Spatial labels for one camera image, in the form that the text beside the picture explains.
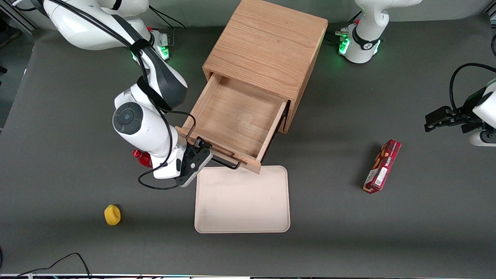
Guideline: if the wooden drawer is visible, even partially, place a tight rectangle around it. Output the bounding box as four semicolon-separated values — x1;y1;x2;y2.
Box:
175;72;290;175

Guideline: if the yellow lemon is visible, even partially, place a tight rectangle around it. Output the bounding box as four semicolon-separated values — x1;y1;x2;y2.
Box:
104;204;122;226

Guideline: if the beige rectangular tray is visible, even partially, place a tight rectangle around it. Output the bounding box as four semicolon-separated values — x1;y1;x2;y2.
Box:
194;165;291;234

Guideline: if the black cable at table edge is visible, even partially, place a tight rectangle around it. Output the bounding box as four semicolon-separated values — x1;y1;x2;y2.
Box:
0;252;92;279

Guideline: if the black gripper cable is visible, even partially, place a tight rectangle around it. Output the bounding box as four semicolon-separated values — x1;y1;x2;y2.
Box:
12;0;197;191
449;63;496;114

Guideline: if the aluminium frame profile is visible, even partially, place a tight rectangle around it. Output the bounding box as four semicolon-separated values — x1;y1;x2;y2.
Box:
0;6;40;35

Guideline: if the wooden drawer cabinet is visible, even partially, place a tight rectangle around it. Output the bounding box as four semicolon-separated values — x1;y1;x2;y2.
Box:
202;0;329;134

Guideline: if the black right arm base cable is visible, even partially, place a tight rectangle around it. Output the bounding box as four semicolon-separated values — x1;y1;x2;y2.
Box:
149;5;187;31

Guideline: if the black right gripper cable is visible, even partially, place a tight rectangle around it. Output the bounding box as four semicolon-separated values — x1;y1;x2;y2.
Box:
12;0;197;191

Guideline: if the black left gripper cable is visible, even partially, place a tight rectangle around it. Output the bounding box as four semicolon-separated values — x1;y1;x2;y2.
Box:
449;63;496;114

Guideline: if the small red bottle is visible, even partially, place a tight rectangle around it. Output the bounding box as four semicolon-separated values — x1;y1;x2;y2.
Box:
132;149;154;168

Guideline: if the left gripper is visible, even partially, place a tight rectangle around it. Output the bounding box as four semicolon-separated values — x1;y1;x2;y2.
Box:
424;77;496;133

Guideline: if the black metal drawer handle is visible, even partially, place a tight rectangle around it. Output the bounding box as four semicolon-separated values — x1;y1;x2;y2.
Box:
186;115;241;171

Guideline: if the red snack box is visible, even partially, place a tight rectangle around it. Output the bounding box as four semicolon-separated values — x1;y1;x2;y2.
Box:
362;139;402;195

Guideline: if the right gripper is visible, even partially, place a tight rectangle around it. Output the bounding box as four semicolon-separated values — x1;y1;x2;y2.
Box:
153;135;214;188

